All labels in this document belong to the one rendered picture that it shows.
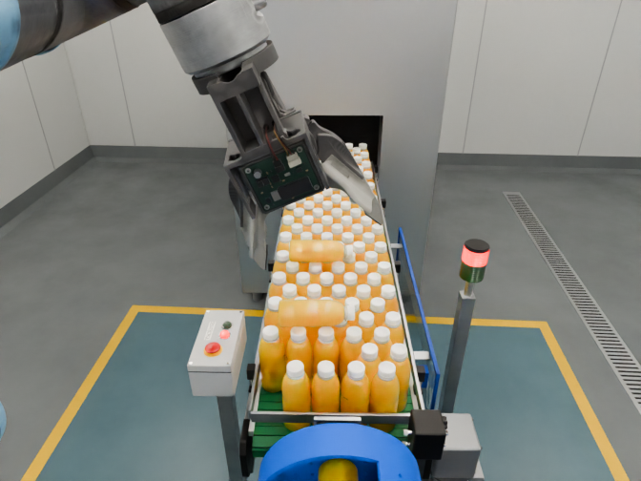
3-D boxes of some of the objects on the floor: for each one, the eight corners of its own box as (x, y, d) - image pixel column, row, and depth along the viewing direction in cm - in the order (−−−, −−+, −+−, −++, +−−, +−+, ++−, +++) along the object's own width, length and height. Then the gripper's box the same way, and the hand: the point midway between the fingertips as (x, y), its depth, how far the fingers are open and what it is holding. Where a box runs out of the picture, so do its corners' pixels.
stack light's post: (419, 527, 186) (462, 299, 130) (418, 516, 189) (458, 289, 133) (429, 527, 186) (476, 299, 130) (427, 516, 189) (473, 290, 133)
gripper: (114, 122, 35) (239, 316, 46) (345, 21, 33) (422, 248, 44) (141, 93, 43) (243, 265, 53) (331, 8, 40) (400, 204, 51)
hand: (320, 240), depth 51 cm, fingers open, 12 cm apart
